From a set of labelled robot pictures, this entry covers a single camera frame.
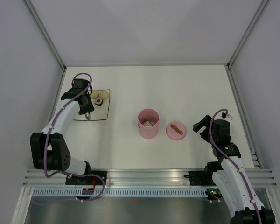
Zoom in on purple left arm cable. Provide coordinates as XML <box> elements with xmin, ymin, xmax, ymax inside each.
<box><xmin>43</xmin><ymin>72</ymin><xmax>93</xmax><ymax>179</ymax></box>

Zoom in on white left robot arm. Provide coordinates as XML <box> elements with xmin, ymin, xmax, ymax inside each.
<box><xmin>30</xmin><ymin>78</ymin><xmax>94</xmax><ymax>185</ymax></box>

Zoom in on tan leather lid strap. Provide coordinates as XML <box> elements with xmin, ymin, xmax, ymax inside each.
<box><xmin>170</xmin><ymin>125</ymin><xmax>184</xmax><ymax>136</ymax></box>

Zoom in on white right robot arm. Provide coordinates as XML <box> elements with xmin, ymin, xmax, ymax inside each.
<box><xmin>193</xmin><ymin>115</ymin><xmax>275</xmax><ymax>224</ymax></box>

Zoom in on right aluminium frame post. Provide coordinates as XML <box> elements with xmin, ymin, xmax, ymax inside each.
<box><xmin>226</xmin><ymin>0</ymin><xmax>270</xmax><ymax>69</ymax></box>

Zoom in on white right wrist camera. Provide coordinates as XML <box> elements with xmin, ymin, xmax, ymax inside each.
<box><xmin>224</xmin><ymin>113</ymin><xmax>233</xmax><ymax>123</ymax></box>

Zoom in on aluminium frame post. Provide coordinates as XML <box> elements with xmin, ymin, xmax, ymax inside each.
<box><xmin>22</xmin><ymin>0</ymin><xmax>66</xmax><ymax>71</ymax></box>
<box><xmin>226</xmin><ymin>0</ymin><xmax>270</xmax><ymax>69</ymax></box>

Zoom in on left aluminium frame post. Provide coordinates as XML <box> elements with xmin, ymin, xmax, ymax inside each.
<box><xmin>22</xmin><ymin>0</ymin><xmax>66</xmax><ymax>71</ymax></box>

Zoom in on white sushi roll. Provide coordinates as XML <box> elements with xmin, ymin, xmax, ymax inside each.
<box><xmin>143</xmin><ymin>121</ymin><xmax>154</xmax><ymax>127</ymax></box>

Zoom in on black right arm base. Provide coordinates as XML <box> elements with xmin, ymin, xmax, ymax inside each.
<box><xmin>188</xmin><ymin>170</ymin><xmax>215</xmax><ymax>186</ymax></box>

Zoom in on aluminium rail beam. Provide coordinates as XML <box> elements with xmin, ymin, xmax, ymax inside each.
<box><xmin>22</xmin><ymin>168</ymin><xmax>277</xmax><ymax>188</ymax></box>

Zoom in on red sushi roll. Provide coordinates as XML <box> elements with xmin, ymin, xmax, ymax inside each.
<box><xmin>94</xmin><ymin>98</ymin><xmax>104</xmax><ymax>106</ymax></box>

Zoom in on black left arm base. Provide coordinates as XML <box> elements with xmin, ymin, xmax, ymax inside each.
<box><xmin>65</xmin><ymin>170</ymin><xmax>108</xmax><ymax>186</ymax></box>

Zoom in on pink cylindrical lunch container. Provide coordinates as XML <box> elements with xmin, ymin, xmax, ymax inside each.
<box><xmin>138</xmin><ymin>108</ymin><xmax>160</xmax><ymax>139</ymax></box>

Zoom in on beige round bun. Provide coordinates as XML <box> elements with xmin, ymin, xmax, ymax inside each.
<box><xmin>99</xmin><ymin>91</ymin><xmax>109</xmax><ymax>100</ymax></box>
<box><xmin>90</xmin><ymin>90</ymin><xmax>99</xmax><ymax>99</ymax></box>

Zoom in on white slotted cable duct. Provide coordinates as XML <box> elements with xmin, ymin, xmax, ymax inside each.
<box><xmin>33</xmin><ymin>187</ymin><xmax>207</xmax><ymax>197</ymax></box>

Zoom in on pink round lid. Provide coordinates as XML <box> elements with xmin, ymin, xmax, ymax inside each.
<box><xmin>166</xmin><ymin>121</ymin><xmax>187</xmax><ymax>140</ymax></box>

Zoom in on white square plate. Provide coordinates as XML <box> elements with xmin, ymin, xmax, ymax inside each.
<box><xmin>74</xmin><ymin>89</ymin><xmax>111</xmax><ymax>121</ymax></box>

